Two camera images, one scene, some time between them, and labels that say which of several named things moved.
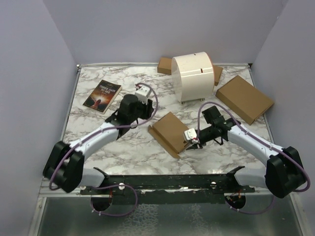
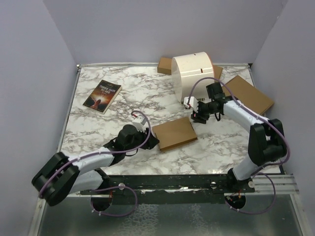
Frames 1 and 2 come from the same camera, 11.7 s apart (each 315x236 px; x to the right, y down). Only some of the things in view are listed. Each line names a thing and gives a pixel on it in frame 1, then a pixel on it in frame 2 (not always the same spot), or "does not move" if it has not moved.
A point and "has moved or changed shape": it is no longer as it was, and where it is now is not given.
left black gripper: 148,108 to 150,142
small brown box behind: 165,65 does not move
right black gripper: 193,146 to 198,117
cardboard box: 169,131 has moved or changed shape
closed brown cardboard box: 243,99 does not move
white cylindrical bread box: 193,76 does not move
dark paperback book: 102,96 does not move
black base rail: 167,189 does not move
